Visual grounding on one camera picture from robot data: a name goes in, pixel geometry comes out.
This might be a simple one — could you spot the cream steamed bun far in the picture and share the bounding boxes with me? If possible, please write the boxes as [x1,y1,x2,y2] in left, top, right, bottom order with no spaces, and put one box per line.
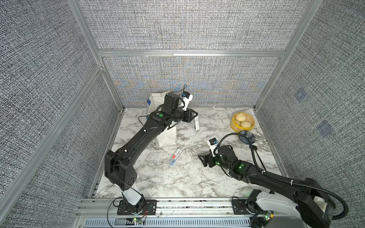
[235,112,247,122]

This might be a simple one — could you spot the black corrugated cable conduit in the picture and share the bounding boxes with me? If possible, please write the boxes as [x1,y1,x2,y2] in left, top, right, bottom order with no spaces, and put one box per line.
[213,132,349,220]

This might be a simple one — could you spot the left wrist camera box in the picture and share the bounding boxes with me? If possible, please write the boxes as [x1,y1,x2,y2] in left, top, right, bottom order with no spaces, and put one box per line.
[182,92,193,111]

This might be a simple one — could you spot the cream steamed bun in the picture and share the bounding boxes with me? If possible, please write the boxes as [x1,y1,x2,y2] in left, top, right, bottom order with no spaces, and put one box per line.
[240,121,252,128]
[235,112,247,122]

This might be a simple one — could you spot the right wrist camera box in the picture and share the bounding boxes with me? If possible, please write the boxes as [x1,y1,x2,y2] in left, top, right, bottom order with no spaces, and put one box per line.
[207,138,218,157]

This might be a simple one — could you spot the aluminium front rail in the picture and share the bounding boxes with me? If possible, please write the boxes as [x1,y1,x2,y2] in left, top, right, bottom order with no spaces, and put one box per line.
[72,198,254,228]

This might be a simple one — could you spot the black spoon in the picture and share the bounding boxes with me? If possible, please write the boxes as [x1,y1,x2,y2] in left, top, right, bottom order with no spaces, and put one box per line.
[252,145,266,171]

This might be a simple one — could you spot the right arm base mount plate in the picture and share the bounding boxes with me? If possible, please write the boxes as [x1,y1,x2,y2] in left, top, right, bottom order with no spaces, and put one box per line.
[231,196,258,215]

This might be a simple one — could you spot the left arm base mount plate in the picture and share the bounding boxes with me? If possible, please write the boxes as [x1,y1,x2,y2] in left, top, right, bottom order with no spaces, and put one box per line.
[117,199,158,216]

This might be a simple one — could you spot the white canvas bag blue handles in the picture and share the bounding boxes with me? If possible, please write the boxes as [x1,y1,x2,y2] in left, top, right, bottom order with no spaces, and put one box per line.
[146,91,177,147]

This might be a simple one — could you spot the dark blue patterned bowl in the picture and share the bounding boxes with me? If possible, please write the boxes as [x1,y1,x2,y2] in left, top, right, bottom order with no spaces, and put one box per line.
[239,130,256,145]

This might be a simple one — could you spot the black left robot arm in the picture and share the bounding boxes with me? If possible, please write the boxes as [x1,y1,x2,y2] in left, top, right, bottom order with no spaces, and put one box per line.
[104,92,198,205]

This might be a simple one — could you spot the cream steamed bun near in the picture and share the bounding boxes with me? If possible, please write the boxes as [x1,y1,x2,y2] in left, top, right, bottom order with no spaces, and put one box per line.
[240,121,252,128]

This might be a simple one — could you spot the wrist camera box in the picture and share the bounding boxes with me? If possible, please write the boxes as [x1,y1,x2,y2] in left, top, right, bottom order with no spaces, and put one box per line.
[207,138,218,157]
[182,92,193,111]

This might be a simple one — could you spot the compass case red label blue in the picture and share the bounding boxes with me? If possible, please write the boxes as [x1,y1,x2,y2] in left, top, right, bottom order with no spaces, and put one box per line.
[168,149,183,166]

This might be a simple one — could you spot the yellow rimmed wooden steamer basket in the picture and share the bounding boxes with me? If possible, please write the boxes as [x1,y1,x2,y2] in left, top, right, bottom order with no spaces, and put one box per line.
[230,112,255,133]

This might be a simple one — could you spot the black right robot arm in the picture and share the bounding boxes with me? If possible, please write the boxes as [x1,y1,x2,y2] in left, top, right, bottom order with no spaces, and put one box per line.
[198,145,338,228]

